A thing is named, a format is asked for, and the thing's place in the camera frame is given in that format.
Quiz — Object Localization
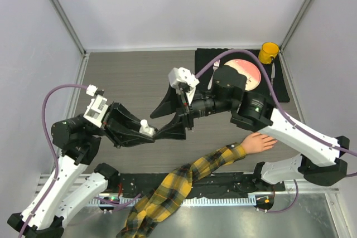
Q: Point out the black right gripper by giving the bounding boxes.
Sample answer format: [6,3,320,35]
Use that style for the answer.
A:
[150,82,235,140]

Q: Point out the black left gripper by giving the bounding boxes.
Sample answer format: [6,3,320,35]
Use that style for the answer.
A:
[83,99,158,147]

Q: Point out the clear nail polish bottle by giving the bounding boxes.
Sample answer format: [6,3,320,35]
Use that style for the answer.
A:
[139,127,156,137]

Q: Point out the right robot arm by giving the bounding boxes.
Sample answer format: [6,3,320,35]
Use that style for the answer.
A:
[150,65,349,191]

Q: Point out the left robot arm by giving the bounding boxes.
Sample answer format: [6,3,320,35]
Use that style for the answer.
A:
[7,99,157,237]

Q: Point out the mannequin hand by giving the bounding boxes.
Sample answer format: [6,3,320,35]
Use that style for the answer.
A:
[241,133,277,154]

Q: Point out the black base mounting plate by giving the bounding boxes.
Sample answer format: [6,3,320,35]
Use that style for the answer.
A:
[118,172,286,199]

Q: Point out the silver fork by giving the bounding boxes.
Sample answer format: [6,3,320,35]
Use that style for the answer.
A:
[208,60,221,90]

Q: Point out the yellow plaid shirt sleeve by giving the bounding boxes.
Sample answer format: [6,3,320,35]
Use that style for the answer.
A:
[117,143,246,237]

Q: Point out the pink and cream plate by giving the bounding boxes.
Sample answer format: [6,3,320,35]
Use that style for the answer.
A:
[225,59,262,91]

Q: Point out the black cloth placemat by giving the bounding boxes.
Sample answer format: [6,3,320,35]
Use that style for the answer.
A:
[195,48,290,103]

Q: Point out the yellow mug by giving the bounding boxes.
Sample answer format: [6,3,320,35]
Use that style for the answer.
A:
[258,42,279,65]

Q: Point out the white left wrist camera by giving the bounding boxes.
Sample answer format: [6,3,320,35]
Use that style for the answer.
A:
[83,85,109,128]

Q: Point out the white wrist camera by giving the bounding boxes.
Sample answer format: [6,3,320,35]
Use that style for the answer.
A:
[168,67,199,105]
[83,85,109,128]

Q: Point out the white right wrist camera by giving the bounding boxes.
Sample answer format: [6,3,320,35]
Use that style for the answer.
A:
[168,67,199,105]

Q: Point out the aluminium frame rail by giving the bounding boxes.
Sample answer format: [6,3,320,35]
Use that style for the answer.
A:
[35,173,339,196]

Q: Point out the white slotted cable duct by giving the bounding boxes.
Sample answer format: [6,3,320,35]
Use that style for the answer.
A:
[89,196,257,208]

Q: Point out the knife with mottled handle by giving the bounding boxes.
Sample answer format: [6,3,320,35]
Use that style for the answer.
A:
[270,62,276,86]

